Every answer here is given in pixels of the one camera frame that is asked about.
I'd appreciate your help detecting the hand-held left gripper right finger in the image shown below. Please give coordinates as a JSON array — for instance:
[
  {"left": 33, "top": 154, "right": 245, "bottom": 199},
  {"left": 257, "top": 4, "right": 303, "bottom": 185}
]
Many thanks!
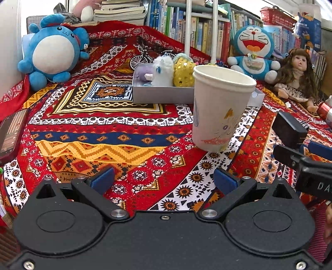
[{"left": 201, "top": 167, "right": 297, "bottom": 221}]

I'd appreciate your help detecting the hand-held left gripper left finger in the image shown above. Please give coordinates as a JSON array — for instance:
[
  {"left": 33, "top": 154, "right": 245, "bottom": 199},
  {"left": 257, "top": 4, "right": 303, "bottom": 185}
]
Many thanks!
[{"left": 32, "top": 167, "right": 130, "bottom": 221}]

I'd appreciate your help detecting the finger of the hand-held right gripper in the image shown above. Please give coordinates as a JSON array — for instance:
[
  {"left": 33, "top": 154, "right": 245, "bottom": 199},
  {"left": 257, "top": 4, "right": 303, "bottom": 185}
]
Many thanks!
[
  {"left": 273, "top": 144, "right": 312, "bottom": 170},
  {"left": 300, "top": 141, "right": 332, "bottom": 162}
]

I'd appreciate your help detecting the black binder clip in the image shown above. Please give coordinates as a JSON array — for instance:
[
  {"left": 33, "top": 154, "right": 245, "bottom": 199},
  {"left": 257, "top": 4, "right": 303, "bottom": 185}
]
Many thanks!
[{"left": 272, "top": 111, "right": 316, "bottom": 149}]

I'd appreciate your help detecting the white paper cup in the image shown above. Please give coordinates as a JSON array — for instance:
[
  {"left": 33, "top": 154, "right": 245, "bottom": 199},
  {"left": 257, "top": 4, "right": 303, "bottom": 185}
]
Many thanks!
[{"left": 191, "top": 65, "right": 257, "bottom": 152}]

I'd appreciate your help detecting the white shallow box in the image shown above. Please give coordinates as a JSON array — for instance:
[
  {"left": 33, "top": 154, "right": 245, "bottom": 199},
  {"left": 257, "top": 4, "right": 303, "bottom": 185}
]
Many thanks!
[{"left": 132, "top": 65, "right": 265, "bottom": 107}]

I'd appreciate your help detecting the pink cloth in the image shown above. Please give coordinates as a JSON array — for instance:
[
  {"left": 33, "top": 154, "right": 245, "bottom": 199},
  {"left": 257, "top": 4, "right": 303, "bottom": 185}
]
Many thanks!
[{"left": 134, "top": 64, "right": 156, "bottom": 87}]

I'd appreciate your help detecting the gold sequin plush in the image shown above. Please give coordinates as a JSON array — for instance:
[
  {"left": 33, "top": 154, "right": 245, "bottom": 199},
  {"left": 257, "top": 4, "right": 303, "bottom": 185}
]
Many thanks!
[{"left": 172, "top": 53, "right": 195, "bottom": 87}]

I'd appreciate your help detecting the white fluffy plush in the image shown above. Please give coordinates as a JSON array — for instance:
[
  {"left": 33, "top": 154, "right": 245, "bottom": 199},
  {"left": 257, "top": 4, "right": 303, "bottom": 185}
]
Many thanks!
[{"left": 151, "top": 55, "right": 175, "bottom": 87}]

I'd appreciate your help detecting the red cylindrical can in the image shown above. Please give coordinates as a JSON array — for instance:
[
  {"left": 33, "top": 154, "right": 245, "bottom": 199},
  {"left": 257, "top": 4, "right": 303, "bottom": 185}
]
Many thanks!
[{"left": 317, "top": 101, "right": 332, "bottom": 122}]

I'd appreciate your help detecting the red patterned blanket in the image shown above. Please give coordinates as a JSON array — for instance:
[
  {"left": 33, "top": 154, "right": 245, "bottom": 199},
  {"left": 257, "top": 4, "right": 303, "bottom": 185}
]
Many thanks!
[{"left": 0, "top": 21, "right": 332, "bottom": 229}]

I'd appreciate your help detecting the brown haired doll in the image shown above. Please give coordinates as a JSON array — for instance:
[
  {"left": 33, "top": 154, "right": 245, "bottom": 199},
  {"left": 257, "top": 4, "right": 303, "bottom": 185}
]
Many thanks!
[{"left": 273, "top": 48, "right": 321, "bottom": 113}]

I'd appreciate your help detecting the blue cat plush toy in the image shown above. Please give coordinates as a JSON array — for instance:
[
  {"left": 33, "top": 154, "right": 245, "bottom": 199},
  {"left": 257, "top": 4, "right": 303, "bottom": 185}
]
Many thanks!
[{"left": 227, "top": 25, "right": 282, "bottom": 83}]

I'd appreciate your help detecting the dark smartphone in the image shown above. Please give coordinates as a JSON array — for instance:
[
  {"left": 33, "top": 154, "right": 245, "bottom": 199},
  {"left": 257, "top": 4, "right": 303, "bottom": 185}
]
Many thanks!
[{"left": 0, "top": 108, "right": 30, "bottom": 163}]

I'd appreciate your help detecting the miniature metal bicycle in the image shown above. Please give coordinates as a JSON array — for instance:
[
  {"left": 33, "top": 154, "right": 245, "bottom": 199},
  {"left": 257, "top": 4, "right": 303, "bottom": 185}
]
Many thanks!
[{"left": 130, "top": 46, "right": 177, "bottom": 70}]

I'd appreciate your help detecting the blue printed package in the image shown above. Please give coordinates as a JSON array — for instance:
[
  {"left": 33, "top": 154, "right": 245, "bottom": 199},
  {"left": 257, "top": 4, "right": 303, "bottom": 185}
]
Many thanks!
[{"left": 296, "top": 4, "right": 322, "bottom": 51}]

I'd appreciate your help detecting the round blue plush toy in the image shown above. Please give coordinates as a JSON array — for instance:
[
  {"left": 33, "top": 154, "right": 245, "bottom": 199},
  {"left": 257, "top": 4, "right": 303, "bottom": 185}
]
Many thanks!
[{"left": 18, "top": 14, "right": 91, "bottom": 92}]

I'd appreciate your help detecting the red plastic basket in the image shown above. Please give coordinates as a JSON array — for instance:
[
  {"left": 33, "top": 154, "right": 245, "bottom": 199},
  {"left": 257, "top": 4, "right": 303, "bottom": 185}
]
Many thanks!
[{"left": 260, "top": 6, "right": 297, "bottom": 30}]

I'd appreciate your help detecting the row of upright books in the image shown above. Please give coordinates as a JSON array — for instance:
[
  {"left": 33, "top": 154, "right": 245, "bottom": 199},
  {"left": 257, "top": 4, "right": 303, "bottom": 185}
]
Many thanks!
[{"left": 145, "top": 0, "right": 327, "bottom": 70}]

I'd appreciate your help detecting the stack of flat books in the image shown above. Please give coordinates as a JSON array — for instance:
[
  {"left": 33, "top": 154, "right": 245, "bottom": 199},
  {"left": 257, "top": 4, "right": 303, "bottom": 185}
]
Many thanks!
[{"left": 92, "top": 0, "right": 148, "bottom": 26}]

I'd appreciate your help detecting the pink plush toy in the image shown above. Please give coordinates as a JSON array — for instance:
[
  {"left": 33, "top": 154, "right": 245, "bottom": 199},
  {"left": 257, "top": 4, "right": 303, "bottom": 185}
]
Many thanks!
[{"left": 73, "top": 0, "right": 103, "bottom": 22}]

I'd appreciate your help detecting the grey cloth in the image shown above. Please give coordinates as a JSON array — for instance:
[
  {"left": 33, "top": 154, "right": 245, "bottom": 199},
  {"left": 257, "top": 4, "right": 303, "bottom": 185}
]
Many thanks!
[{"left": 53, "top": 2, "right": 81, "bottom": 24}]

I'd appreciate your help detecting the white pipe frame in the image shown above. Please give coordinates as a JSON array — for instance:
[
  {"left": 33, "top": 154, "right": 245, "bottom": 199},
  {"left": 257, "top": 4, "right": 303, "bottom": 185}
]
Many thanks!
[{"left": 184, "top": 0, "right": 218, "bottom": 65}]

